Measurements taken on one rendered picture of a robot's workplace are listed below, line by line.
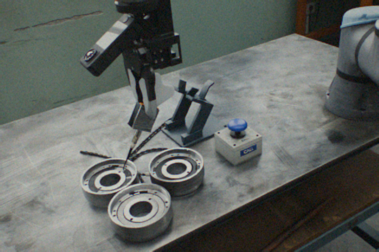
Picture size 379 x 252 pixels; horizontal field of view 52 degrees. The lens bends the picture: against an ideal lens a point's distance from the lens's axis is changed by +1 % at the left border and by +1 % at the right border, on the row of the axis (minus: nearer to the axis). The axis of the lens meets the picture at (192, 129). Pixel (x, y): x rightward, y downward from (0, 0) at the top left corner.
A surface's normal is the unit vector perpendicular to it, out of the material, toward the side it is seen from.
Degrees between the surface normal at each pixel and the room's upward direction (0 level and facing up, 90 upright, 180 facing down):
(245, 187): 0
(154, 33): 90
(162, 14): 90
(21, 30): 90
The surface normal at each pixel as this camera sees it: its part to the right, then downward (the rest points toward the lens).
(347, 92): -0.74, 0.14
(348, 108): -0.58, 0.20
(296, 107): -0.09, -0.84
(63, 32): 0.50, 0.42
